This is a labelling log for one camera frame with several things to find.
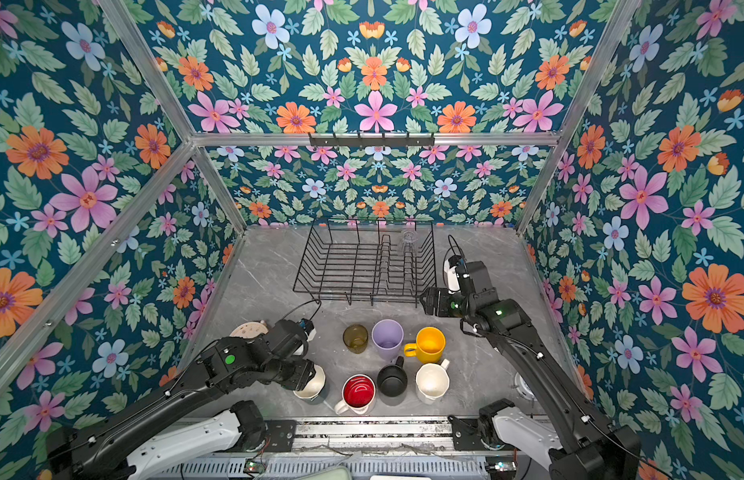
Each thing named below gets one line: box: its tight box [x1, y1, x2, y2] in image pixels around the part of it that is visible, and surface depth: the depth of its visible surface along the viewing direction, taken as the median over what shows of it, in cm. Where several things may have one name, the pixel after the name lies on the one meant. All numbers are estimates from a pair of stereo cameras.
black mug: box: [377, 356, 408, 406], surface depth 81 cm
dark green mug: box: [293, 364, 327, 404], surface depth 73 cm
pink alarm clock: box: [229, 320, 269, 339], surface depth 92 cm
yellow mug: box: [404, 326, 446, 364], surface depth 84 cm
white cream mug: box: [415, 359, 450, 405], surface depth 77 cm
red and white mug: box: [334, 373, 376, 415], surface depth 76 cm
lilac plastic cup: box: [371, 318, 405, 361], surface depth 82 cm
